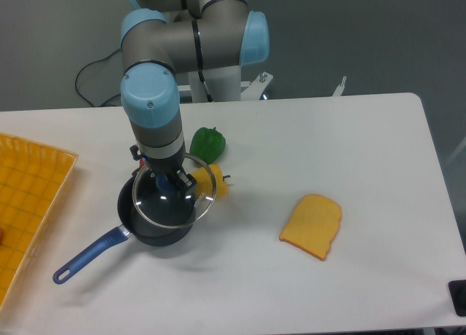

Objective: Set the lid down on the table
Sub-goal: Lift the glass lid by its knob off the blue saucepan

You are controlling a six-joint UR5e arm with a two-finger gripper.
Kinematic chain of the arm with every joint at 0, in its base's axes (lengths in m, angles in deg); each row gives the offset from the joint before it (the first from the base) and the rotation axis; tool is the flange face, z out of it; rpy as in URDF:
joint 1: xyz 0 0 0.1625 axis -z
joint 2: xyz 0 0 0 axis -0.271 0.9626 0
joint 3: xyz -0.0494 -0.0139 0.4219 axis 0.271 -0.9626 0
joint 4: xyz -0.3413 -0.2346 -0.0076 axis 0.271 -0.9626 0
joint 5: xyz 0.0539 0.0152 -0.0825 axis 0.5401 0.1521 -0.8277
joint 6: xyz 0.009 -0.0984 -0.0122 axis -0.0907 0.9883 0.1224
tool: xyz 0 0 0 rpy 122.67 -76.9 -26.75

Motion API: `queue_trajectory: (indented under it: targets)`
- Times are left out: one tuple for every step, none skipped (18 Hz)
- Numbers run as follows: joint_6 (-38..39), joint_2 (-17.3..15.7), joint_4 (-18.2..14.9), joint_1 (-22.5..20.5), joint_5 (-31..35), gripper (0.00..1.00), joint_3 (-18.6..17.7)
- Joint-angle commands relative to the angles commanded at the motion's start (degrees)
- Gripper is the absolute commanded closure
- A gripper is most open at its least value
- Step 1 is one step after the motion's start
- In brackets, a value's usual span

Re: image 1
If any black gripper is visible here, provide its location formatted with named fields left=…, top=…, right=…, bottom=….
left=130, top=144, right=197, bottom=191

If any glass lid with blue knob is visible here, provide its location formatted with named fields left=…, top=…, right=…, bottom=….
left=131, top=154, right=216, bottom=229

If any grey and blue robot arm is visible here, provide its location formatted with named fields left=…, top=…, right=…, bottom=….
left=120, top=0, right=269, bottom=192

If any yellow toy bell pepper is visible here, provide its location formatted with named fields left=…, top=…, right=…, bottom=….
left=191, top=164, right=229, bottom=198

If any green toy bell pepper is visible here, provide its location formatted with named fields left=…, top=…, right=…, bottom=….
left=189, top=127, right=226, bottom=165

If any toy toast slice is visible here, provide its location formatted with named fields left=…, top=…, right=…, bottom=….
left=279, top=194, right=342, bottom=261

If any yellow plastic basket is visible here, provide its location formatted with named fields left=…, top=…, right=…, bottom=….
left=1, top=133, right=79, bottom=304

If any black device at table edge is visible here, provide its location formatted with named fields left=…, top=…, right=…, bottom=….
left=448, top=280, right=466, bottom=317

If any black saucepan with blue handle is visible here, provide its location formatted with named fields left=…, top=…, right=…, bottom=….
left=52, top=176, right=197, bottom=285

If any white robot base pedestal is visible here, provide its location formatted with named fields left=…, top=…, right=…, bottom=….
left=178, top=66, right=274, bottom=103

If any black cable on floor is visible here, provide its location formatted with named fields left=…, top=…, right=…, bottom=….
left=74, top=47, right=125, bottom=108

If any white table bracket right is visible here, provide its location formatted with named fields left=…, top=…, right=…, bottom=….
left=332, top=76, right=347, bottom=97

